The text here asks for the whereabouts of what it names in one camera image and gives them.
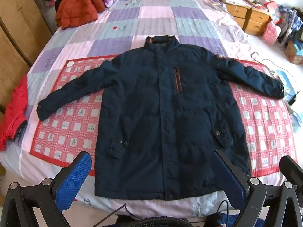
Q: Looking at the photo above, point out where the cardboard box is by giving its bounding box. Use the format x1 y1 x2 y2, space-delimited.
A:
283 40 303 64

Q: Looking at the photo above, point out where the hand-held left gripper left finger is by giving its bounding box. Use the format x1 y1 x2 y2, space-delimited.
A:
0 151 92 227

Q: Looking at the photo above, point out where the navy blue padded jacket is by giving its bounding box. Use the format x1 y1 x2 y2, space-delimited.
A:
36 35 284 201

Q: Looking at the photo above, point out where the purple patchwork quilt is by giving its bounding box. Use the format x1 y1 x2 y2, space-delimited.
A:
24 0 228 123

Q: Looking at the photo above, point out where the orange-red down jacket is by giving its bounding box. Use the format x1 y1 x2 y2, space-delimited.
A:
55 0 106 30

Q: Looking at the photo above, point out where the wooden wardrobe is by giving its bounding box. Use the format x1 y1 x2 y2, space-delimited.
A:
0 0 53 114

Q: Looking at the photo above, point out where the wooden nightstand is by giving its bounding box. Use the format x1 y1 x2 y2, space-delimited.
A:
225 1 272 36

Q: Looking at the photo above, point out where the thin black cable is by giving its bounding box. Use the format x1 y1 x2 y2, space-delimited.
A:
99 200 231 227

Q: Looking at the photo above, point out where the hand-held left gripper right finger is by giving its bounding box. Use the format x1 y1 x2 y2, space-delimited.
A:
211 150 303 227

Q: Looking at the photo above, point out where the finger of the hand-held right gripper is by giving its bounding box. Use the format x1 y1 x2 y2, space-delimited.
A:
279 155 303 195

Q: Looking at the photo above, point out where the red gift bag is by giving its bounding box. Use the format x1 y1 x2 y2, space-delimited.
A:
263 0 278 12

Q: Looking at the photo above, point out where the black ribbed hose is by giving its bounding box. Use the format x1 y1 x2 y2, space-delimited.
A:
117 216 193 227

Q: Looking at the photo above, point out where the black floor cable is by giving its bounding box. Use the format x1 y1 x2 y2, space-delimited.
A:
250 51 299 93

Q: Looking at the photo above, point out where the pink bag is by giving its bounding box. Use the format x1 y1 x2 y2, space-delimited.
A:
262 21 282 45

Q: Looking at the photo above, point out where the red garment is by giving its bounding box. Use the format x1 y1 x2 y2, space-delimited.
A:
0 74 29 151

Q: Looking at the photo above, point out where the blue and white packet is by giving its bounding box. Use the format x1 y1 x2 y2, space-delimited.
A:
276 69 294 95

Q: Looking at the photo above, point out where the red checked mat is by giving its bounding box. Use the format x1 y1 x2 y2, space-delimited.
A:
29 55 298 178

